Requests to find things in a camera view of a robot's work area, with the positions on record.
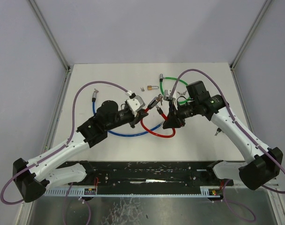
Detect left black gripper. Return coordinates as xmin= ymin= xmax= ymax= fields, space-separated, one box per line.
xmin=106 ymin=108 xmax=150 ymax=132

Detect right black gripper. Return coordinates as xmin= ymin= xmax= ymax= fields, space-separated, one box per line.
xmin=163 ymin=100 xmax=198 ymax=129

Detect red lock keys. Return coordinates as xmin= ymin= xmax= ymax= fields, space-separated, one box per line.
xmin=156 ymin=94 xmax=163 ymax=105

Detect brass padlock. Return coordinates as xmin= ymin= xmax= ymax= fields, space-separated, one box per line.
xmin=147 ymin=85 xmax=159 ymax=90

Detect green cable lock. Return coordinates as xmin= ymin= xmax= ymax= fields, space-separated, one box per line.
xmin=159 ymin=74 xmax=190 ymax=105

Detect green lock keys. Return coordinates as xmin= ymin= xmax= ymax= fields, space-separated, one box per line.
xmin=177 ymin=91 xmax=187 ymax=96

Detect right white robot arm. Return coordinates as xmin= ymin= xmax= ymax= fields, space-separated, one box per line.
xmin=163 ymin=81 xmax=283 ymax=190

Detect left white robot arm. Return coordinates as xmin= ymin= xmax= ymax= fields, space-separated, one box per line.
xmin=13 ymin=96 xmax=148 ymax=203

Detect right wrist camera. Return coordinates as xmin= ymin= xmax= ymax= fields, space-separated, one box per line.
xmin=163 ymin=90 xmax=177 ymax=103

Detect blue cable lock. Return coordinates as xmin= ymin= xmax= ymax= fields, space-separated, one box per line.
xmin=92 ymin=89 xmax=162 ymax=138

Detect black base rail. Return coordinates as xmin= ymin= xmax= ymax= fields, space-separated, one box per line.
xmin=67 ymin=160 xmax=234 ymax=196

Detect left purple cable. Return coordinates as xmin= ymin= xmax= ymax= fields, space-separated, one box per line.
xmin=0 ymin=81 xmax=133 ymax=225

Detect purple cable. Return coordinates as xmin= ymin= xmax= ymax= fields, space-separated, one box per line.
xmin=170 ymin=68 xmax=285 ymax=223
xmin=0 ymin=81 xmax=133 ymax=225

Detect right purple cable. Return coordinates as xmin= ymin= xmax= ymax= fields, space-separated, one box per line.
xmin=170 ymin=68 xmax=285 ymax=223

